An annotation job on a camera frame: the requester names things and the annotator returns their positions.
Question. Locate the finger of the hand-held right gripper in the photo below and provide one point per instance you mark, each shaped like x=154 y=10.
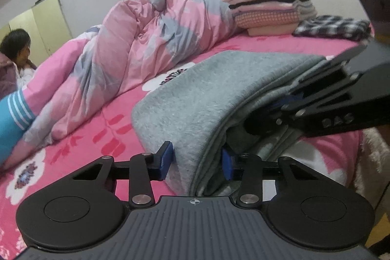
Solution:
x=323 y=74
x=283 y=104

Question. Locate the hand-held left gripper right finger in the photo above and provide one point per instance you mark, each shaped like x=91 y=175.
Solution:
x=227 y=164

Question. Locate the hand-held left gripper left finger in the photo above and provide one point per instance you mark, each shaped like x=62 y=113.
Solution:
x=166 y=159

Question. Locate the grey sweatpants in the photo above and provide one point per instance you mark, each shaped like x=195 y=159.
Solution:
x=189 y=101

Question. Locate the black white plaid folded garment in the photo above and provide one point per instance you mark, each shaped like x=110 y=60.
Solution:
x=332 y=27

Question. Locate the pink floral blanket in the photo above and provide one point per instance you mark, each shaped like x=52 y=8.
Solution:
x=106 y=132

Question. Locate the plain pink folded garment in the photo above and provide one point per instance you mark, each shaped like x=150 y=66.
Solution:
x=271 y=30

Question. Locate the beige fluffy rug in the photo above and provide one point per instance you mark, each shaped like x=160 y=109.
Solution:
x=374 y=162

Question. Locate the pink checked folded garment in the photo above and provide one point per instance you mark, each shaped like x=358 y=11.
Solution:
x=265 y=19

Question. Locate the black trimmed white folded garment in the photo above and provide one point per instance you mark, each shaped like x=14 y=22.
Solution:
x=268 y=4

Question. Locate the pink grey floral duvet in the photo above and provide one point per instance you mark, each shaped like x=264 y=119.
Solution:
x=137 y=43

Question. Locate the blue striped pillow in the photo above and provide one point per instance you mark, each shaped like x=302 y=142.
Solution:
x=12 y=126

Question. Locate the pale yellow wardrobe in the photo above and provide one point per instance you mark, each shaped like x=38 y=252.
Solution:
x=45 y=25

